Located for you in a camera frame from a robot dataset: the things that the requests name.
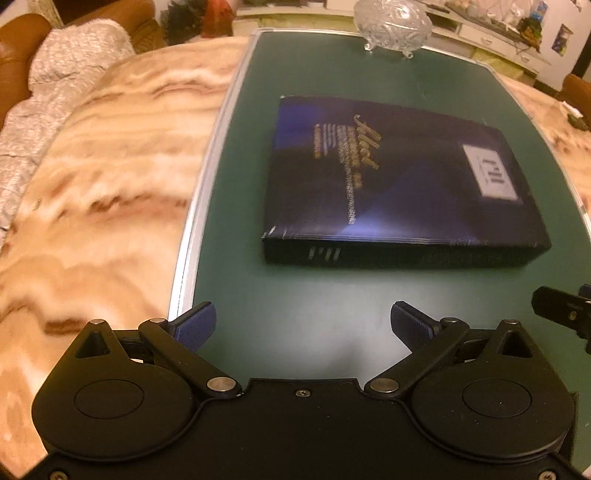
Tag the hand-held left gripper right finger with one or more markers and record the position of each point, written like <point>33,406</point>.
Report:
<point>410,325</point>

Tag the brown leather armchair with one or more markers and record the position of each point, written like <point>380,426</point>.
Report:
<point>577,87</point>

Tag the white tv cabinet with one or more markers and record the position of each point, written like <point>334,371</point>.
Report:
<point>480,32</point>

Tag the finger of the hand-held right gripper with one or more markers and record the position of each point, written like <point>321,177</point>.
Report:
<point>556,309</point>

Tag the crystal glass candy dish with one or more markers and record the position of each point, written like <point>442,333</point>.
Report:
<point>392,25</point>

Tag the marble desktop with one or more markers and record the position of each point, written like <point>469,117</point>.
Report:
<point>106,184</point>

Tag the black plastic bag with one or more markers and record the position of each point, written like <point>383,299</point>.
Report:
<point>182,21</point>

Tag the blue wall poster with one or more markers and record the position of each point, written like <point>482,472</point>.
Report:
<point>562,39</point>

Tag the white tissue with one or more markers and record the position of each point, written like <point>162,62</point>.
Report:
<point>568,107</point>

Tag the dark blue book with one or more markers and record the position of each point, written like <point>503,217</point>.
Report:
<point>406,184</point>

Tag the brown leather sofa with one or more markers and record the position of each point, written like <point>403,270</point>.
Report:
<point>18,50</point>

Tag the red plastic bag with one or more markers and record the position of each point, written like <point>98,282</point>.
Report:
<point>219,16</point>

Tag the green mat with silver frame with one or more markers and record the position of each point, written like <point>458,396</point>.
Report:
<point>286,295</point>

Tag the white lace sofa cover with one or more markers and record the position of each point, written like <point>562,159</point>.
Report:
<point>60,60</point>

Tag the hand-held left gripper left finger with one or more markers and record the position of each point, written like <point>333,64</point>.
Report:
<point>197,325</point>

